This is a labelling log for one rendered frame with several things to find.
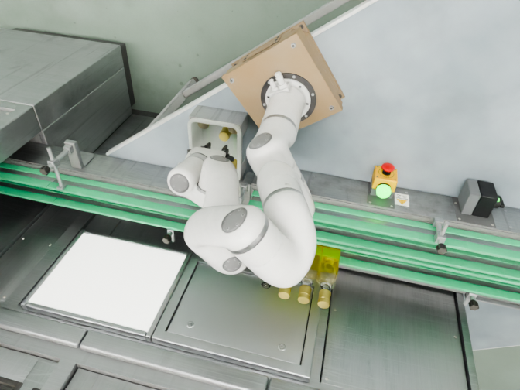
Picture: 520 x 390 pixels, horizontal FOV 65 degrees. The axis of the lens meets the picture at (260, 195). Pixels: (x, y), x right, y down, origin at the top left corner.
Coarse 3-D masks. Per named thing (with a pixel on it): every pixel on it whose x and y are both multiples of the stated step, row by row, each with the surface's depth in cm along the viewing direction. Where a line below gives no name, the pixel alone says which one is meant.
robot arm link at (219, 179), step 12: (216, 156) 98; (204, 168) 97; (216, 168) 93; (228, 168) 94; (204, 180) 98; (216, 180) 90; (228, 180) 91; (216, 192) 89; (228, 192) 89; (204, 204) 89; (216, 204) 87; (228, 204) 88
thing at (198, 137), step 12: (192, 120) 126; (204, 120) 125; (192, 132) 130; (204, 132) 136; (216, 132) 135; (240, 132) 125; (192, 144) 132; (204, 144) 139; (216, 144) 138; (228, 144) 137; (240, 144) 127; (240, 156) 130; (240, 168) 133
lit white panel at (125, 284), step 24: (96, 240) 147; (72, 264) 138; (96, 264) 139; (120, 264) 139; (144, 264) 140; (168, 264) 140; (48, 288) 130; (72, 288) 131; (96, 288) 131; (120, 288) 132; (144, 288) 132; (168, 288) 132; (72, 312) 124; (96, 312) 124; (120, 312) 125; (144, 312) 125
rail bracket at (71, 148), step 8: (72, 144) 142; (48, 152) 133; (64, 152) 140; (72, 152) 143; (48, 160) 134; (56, 160) 135; (72, 160) 147; (80, 160) 147; (88, 160) 152; (40, 168) 131; (48, 168) 133; (56, 168) 137; (80, 168) 148; (56, 176) 139; (64, 184) 143
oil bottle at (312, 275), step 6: (318, 246) 129; (318, 252) 127; (318, 258) 125; (312, 264) 123; (318, 264) 124; (312, 270) 122; (318, 270) 122; (306, 276) 121; (312, 276) 121; (312, 282) 122
